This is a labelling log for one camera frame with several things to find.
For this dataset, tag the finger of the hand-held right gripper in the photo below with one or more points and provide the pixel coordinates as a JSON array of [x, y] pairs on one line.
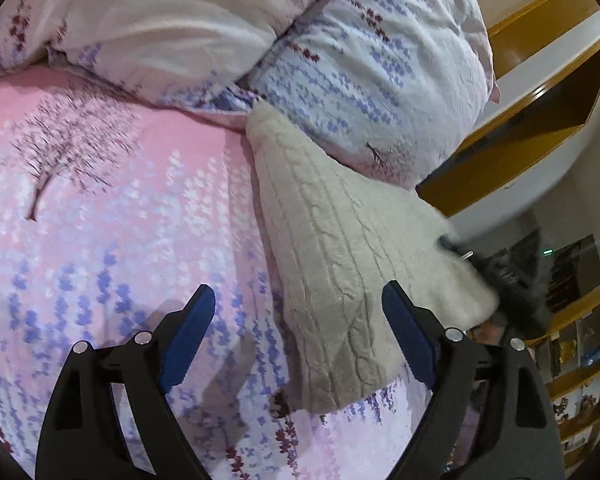
[[452, 244]]

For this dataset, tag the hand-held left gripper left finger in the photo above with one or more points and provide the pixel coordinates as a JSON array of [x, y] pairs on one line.
[[190, 330]]

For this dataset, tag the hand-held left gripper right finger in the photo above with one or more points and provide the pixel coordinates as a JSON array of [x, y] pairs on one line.
[[407, 330]]

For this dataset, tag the dark cabinet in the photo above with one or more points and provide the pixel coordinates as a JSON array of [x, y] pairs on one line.
[[572, 270]]

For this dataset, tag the wooden bookshelf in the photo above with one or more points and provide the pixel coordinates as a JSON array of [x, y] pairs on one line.
[[580, 370]]

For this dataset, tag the pink floral bed sheet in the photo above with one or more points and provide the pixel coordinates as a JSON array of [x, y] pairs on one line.
[[105, 260]]

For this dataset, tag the wooden headboard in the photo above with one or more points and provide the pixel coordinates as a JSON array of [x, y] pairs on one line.
[[530, 150]]

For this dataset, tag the tree print lavender pillow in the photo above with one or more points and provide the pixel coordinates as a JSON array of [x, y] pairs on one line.
[[380, 70]]

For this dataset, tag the pale pink floral pillow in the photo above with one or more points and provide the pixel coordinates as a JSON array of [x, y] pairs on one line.
[[180, 10]]

